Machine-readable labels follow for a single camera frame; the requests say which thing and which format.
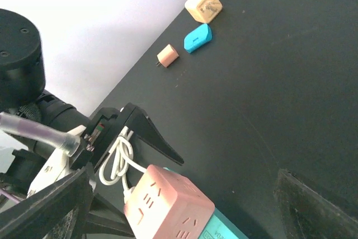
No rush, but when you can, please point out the large orange cube adapter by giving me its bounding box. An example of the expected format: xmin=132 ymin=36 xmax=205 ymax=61
xmin=185 ymin=0 xmax=223 ymax=24

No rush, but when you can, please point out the small pink cube adapter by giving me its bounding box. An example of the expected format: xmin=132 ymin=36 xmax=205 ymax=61
xmin=156 ymin=44 xmax=179 ymax=68

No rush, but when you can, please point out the teal power strip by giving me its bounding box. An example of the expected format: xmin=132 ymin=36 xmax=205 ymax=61
xmin=158 ymin=170 xmax=247 ymax=238

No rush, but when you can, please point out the blue cube adapter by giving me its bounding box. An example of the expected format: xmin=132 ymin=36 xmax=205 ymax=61
xmin=183 ymin=24 xmax=213 ymax=53

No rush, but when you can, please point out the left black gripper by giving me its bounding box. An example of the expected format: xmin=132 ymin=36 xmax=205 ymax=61
xmin=1 ymin=102 xmax=184 ymax=238

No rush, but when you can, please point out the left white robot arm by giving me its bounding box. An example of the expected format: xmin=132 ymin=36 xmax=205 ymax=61
xmin=1 ymin=10 xmax=184 ymax=238

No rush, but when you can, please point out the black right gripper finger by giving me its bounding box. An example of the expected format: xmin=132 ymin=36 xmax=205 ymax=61
xmin=274 ymin=169 xmax=357 ymax=238

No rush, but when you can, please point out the teal strip white cable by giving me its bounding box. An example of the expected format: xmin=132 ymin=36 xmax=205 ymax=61
xmin=98 ymin=126 xmax=149 ymax=203

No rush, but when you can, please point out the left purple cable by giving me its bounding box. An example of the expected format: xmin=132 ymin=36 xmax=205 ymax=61
xmin=0 ymin=111 xmax=82 ymax=203

